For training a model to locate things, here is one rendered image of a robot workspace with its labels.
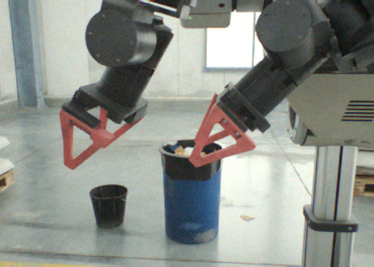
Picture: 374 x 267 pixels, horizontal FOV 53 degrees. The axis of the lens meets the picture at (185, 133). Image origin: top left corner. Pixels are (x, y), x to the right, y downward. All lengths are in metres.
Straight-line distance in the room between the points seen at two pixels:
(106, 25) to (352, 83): 0.48
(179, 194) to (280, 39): 2.22
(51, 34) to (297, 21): 8.73
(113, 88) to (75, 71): 8.42
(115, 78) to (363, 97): 0.48
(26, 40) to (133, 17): 8.66
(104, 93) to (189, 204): 2.15
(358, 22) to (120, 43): 0.26
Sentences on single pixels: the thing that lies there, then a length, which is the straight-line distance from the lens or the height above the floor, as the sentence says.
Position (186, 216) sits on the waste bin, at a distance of 2.63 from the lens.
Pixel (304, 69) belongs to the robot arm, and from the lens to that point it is 0.48.
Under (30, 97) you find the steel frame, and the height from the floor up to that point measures 0.26.
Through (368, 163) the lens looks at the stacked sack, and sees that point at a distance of 3.73.
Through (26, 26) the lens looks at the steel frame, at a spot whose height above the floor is 1.78.
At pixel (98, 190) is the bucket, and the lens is 3.12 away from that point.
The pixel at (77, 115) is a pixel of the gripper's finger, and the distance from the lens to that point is 0.45.
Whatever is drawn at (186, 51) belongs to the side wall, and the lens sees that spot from 8.31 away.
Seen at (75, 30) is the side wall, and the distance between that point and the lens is 8.86.
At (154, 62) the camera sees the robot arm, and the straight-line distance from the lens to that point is 0.47.
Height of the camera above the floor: 1.34
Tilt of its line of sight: 13 degrees down
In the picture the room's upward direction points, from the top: straight up
